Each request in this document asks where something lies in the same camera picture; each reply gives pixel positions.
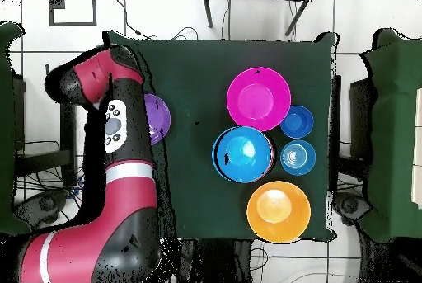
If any grey square frame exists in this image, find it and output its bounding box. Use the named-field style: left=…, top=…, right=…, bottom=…
left=48, top=0, right=98, bottom=27

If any purple plastic bowl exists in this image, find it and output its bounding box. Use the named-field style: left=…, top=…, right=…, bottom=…
left=143, top=93, right=171, bottom=146

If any black pedestal foot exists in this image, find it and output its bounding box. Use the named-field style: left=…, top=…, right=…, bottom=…
left=14, top=189, right=71, bottom=228
left=331, top=191, right=373, bottom=226

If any orange plastic bowl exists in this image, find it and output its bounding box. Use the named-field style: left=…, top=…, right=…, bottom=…
left=246, top=180, right=312, bottom=243

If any bright blue plastic bowl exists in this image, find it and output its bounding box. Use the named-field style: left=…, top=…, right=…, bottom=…
left=211, top=125, right=274, bottom=184

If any green cloth side table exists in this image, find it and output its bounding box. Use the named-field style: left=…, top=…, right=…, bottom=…
left=0, top=21, right=32, bottom=238
left=359, top=27, right=422, bottom=243

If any pink plastic bowl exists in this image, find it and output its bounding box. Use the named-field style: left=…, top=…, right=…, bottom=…
left=226, top=66, right=293, bottom=133

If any translucent teal plastic bowl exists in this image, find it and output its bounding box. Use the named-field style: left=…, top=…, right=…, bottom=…
left=279, top=139, right=317, bottom=177

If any dark green table cloth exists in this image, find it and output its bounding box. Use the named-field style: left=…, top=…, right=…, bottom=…
left=102, top=30, right=338, bottom=242

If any small dark blue bowl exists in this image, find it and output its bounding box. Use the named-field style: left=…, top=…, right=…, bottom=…
left=279, top=105, right=315, bottom=139

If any white box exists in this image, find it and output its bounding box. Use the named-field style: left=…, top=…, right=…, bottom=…
left=410, top=87, right=422, bottom=210

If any black table frame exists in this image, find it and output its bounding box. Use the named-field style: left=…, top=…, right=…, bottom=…
left=14, top=74, right=86, bottom=186

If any thin black cable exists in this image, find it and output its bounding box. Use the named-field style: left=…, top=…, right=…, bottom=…
left=111, top=0, right=157, bottom=40

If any tangle of cables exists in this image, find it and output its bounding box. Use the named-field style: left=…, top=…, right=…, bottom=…
left=14, top=155, right=86, bottom=213

